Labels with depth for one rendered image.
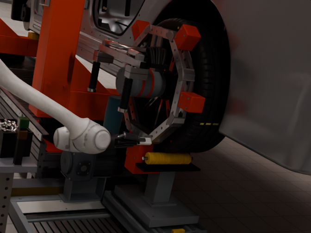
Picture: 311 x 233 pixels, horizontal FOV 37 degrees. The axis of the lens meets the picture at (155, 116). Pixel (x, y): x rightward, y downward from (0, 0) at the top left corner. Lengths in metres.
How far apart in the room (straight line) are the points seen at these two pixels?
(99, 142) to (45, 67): 0.88
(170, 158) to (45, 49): 0.86
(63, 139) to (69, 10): 0.85
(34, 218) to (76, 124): 0.86
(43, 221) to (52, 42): 0.91
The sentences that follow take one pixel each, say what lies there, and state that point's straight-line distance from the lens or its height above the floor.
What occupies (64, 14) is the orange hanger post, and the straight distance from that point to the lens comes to 2.47.
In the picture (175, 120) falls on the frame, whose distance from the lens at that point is 2.05.
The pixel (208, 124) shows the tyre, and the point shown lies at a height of 0.76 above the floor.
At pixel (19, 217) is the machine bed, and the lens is 2.44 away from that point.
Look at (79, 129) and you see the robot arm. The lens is 1.73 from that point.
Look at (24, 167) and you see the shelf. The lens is 2.06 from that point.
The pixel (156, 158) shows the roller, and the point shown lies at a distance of 2.23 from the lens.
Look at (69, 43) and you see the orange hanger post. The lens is 2.50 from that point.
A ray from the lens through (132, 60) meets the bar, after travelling 2.01.
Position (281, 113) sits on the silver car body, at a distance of 1.79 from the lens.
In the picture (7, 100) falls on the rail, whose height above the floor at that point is 0.36.
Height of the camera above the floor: 1.22
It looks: 13 degrees down
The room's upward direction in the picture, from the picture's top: 12 degrees clockwise
